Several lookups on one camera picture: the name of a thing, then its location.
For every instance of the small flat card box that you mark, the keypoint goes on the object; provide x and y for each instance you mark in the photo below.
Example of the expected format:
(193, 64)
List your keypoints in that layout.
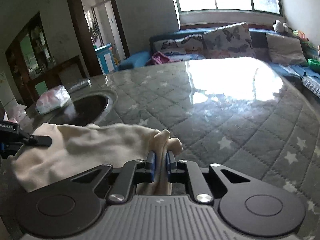
(79, 85)

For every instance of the magenta garment on sofa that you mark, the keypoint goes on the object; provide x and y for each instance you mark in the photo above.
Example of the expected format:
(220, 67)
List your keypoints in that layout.
(159, 58)

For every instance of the green plastic bowl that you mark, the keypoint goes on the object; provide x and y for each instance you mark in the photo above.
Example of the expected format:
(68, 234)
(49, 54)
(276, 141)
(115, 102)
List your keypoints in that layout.
(314, 65)

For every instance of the blue corner sofa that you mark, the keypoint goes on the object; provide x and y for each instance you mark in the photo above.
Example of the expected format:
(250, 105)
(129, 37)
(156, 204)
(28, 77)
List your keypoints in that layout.
(302, 77)

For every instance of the panda plush toy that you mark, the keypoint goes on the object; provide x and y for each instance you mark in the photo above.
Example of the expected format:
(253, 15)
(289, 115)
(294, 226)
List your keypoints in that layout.
(282, 27)

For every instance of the white pink tissue pack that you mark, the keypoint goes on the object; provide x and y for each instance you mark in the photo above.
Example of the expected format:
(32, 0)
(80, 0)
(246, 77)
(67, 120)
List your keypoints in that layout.
(52, 99)

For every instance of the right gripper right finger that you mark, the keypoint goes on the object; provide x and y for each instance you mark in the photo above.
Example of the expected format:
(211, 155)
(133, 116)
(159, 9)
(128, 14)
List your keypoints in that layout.
(188, 173)

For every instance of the butterfly pillow upright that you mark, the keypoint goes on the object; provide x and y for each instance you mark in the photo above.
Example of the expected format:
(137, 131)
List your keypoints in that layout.
(228, 42)

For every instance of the dark wooden cabinet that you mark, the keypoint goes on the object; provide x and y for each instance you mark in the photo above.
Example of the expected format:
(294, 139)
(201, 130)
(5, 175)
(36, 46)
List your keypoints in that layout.
(34, 68)

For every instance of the grey cushion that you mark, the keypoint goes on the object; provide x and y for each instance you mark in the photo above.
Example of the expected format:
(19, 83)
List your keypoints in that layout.
(285, 50)

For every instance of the butterfly pillow lying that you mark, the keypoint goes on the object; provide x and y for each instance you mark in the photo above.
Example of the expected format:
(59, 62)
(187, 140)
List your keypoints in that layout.
(183, 49)

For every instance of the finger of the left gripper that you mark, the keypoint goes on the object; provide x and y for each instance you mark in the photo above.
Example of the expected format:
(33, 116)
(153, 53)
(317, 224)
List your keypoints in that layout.
(11, 133)

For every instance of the quilted grey star table cover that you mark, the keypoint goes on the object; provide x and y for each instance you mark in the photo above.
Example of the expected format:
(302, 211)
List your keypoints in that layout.
(254, 136)

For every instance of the colourful plush toys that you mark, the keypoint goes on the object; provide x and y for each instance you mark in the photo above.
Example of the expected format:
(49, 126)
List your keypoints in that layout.
(305, 41)

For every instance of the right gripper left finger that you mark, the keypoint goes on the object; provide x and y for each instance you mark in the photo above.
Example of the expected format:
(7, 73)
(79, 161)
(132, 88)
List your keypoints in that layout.
(124, 180)

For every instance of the blue white small cabinet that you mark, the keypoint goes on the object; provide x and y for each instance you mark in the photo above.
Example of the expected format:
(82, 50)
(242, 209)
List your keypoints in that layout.
(106, 58)

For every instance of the white refrigerator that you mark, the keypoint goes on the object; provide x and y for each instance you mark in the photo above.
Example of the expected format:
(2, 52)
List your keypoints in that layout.
(7, 98)

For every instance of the cream fabric garment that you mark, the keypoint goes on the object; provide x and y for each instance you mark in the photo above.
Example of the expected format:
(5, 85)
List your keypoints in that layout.
(77, 149)

